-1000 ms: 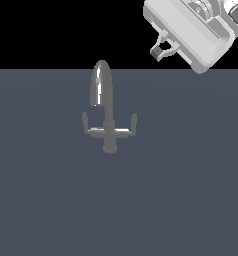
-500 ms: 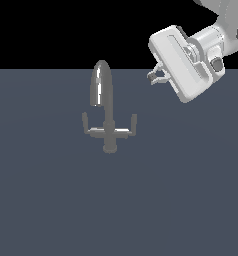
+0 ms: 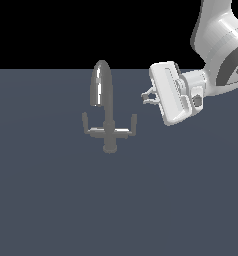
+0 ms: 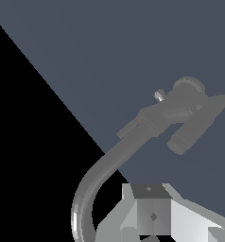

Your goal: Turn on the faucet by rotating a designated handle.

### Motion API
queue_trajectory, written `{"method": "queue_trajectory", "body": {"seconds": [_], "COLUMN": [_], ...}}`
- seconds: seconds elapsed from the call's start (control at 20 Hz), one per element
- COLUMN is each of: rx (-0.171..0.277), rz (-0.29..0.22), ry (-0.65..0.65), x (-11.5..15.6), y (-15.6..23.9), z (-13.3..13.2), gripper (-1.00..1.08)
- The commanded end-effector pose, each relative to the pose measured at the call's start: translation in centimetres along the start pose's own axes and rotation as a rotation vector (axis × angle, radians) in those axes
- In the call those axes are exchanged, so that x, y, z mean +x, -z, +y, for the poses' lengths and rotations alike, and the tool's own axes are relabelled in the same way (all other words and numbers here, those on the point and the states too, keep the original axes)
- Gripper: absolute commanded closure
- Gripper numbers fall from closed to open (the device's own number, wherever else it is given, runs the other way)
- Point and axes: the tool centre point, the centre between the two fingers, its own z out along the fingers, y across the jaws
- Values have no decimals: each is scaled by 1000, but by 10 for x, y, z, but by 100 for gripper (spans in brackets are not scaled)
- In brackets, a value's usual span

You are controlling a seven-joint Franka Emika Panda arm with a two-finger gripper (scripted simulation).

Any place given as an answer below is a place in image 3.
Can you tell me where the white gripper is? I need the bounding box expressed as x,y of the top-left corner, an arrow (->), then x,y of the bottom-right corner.
140,60 -> 194,127

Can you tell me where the grey faucet spout and base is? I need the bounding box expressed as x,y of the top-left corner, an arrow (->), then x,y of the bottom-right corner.
89,59 -> 119,155

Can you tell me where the grey faucet handle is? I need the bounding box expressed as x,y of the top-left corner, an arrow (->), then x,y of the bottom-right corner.
81,111 -> 106,137
113,113 -> 138,138

